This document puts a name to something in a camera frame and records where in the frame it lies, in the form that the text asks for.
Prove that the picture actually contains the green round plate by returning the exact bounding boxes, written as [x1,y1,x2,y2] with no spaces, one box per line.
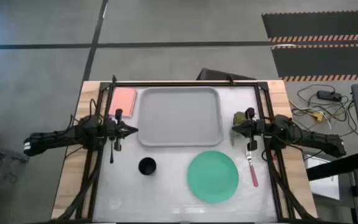
[186,150,240,205]

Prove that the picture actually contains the pink rectangular pad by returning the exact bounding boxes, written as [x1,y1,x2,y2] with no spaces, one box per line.
[108,87,138,118]

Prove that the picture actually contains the pink-handled metal fork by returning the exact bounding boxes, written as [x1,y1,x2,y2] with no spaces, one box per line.
[246,151,259,188]

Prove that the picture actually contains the tangled floor cables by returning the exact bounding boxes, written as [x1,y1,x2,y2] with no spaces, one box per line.
[288,83,358,139]

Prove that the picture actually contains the grey plastic tray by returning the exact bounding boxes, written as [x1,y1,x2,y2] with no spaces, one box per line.
[137,86,224,147]

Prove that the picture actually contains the black diagonal beam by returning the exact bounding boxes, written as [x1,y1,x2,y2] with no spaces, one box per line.
[306,151,358,182]

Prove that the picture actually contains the white paper sheet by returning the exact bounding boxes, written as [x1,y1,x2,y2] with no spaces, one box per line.
[304,154,341,201]

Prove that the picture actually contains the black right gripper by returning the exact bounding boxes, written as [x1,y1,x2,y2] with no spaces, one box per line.
[231,107,266,152]

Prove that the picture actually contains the black flat panel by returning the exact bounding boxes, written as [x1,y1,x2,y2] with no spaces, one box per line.
[196,67,257,82]

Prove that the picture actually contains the green artificial succulent plant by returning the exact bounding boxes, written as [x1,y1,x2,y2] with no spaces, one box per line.
[233,111,248,125]

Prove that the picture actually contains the black power adapter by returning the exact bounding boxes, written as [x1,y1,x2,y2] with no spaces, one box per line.
[317,90,343,102]

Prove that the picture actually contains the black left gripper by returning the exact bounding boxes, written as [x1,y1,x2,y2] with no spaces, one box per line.
[104,108,139,152]

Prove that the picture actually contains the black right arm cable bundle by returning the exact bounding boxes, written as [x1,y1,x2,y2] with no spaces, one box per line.
[262,148,309,220]

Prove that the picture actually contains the black aluminium rig frame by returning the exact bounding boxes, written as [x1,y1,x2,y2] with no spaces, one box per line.
[75,79,318,223]

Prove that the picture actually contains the white glossy table sheet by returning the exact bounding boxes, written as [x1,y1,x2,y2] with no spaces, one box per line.
[92,86,279,223]

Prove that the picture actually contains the black hazard-striped floor mat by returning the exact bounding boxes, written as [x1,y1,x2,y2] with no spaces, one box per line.
[270,43,358,83]
[261,11,358,44]

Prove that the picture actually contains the black left arm cable bundle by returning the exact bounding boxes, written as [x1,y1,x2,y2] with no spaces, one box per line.
[60,155,101,220]

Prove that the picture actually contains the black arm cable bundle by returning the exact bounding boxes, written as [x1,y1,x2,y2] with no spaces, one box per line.
[262,148,309,220]
[60,155,101,220]

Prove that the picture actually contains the black cup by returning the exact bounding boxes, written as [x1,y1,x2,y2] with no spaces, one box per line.
[137,157,157,176]

